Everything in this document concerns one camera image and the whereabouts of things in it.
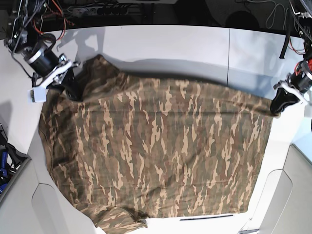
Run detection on camouflage T-shirt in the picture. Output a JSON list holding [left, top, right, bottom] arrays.
[[39, 56, 273, 234]]

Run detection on black hanging strap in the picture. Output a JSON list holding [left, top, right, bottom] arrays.
[[279, 24, 292, 59]]

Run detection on blue items in bin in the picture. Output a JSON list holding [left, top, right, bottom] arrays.
[[0, 123, 27, 195]]

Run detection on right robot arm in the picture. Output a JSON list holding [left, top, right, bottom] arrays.
[[4, 0, 82, 103]]

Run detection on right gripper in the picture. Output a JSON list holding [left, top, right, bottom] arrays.
[[25, 45, 87, 101]]

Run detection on white power strip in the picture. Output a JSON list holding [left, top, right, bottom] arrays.
[[67, 4, 130, 17]]

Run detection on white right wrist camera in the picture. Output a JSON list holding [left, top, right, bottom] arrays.
[[27, 86, 46, 103]]

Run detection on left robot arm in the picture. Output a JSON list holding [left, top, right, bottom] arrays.
[[270, 0, 312, 117]]

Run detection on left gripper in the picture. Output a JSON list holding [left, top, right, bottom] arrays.
[[270, 62, 312, 115]]

